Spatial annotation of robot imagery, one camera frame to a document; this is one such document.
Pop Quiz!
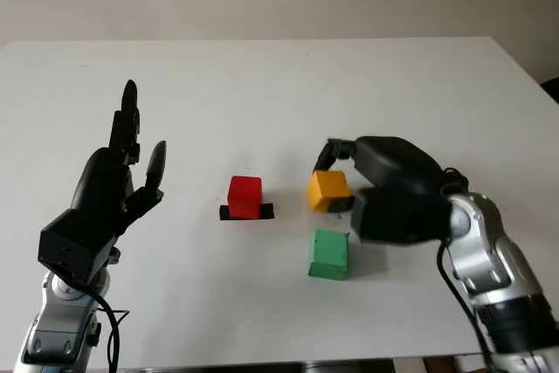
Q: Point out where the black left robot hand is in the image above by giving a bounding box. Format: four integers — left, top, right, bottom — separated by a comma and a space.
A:
72, 79, 168, 235

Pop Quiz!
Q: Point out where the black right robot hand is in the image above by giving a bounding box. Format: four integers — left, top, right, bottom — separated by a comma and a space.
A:
313, 135, 452, 213

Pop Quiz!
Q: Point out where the yellow wooden block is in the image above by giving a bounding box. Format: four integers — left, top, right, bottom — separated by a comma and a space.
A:
307, 170, 353, 214

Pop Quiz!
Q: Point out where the green wooden block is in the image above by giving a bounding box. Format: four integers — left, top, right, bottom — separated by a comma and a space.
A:
307, 228, 351, 282

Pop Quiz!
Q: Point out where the red wooden block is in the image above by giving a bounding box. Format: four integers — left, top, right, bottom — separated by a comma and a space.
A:
227, 175, 265, 220

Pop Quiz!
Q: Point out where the black tape strip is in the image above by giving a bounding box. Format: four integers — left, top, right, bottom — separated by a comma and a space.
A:
218, 203, 276, 222

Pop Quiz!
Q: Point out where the dark furniture piece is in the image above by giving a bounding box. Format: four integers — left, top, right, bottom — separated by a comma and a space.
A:
540, 78, 559, 106

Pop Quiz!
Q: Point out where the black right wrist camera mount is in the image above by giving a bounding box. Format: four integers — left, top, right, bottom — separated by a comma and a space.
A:
351, 187, 452, 246

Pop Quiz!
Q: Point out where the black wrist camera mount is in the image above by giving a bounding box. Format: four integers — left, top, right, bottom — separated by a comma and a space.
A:
38, 206, 122, 287
351, 187, 452, 246

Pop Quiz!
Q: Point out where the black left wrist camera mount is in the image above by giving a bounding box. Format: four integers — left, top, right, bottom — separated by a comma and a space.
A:
38, 206, 122, 287

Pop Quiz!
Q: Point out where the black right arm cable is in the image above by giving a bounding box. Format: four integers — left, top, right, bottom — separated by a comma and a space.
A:
435, 166, 501, 373

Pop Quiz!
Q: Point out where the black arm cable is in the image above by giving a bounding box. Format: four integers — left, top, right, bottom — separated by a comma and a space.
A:
435, 166, 501, 373
82, 285, 131, 373

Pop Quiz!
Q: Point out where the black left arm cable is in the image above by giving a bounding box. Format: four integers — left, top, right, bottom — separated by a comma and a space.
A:
82, 285, 131, 373

